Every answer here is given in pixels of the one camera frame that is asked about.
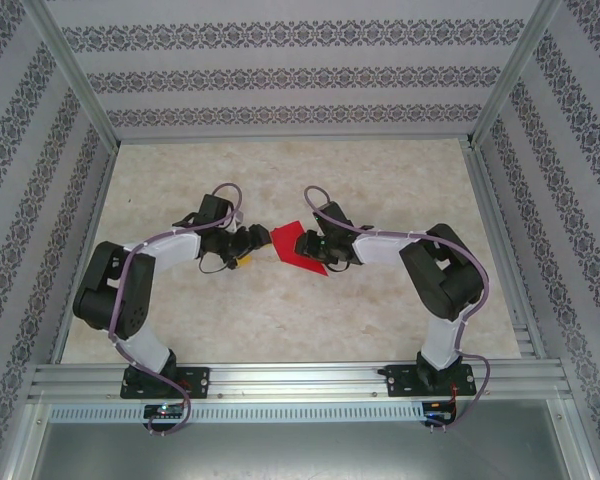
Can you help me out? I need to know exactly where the red paper sheet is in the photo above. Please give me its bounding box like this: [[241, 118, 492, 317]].
[[269, 219, 329, 278]]

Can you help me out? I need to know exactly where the grey metal sheet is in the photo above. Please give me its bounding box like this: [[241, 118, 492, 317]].
[[27, 421, 581, 480]]

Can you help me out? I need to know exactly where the left gripper black cable loop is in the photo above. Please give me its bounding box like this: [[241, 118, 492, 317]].
[[197, 251, 230, 275]]

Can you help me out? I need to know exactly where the gripper black cable loop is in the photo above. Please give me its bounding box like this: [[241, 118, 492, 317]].
[[197, 251, 230, 275], [328, 253, 355, 275]]

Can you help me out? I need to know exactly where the right gripper black cable loop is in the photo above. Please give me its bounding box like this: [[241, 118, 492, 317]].
[[328, 253, 355, 275]]

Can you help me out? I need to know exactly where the aluminium frame cross bar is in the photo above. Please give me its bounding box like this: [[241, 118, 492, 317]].
[[115, 132, 476, 147]]

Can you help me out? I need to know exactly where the aluminium table side rail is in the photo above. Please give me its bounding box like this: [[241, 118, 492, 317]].
[[462, 139, 549, 361], [49, 142, 122, 365]]

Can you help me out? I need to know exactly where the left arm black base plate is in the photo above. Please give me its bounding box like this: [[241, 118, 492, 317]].
[[120, 366, 212, 401]]

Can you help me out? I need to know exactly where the aluminium mounting rail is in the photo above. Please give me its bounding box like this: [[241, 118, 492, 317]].
[[28, 362, 575, 402]]

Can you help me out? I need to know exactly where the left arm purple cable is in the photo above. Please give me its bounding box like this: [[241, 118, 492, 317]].
[[107, 182, 246, 436]]

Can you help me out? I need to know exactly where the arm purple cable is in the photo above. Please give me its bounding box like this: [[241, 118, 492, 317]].
[[107, 182, 246, 436], [303, 185, 492, 434]]

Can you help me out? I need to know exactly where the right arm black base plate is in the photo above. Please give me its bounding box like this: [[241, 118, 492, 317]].
[[383, 363, 480, 399]]

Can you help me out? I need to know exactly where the slotted grey cable duct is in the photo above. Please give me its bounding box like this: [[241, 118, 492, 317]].
[[48, 402, 431, 423]]

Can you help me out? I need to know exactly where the aluminium frame post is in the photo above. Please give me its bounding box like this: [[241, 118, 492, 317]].
[[467, 0, 564, 151], [21, 0, 121, 151]]

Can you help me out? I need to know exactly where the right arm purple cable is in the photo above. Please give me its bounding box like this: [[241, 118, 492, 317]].
[[303, 185, 492, 434]]

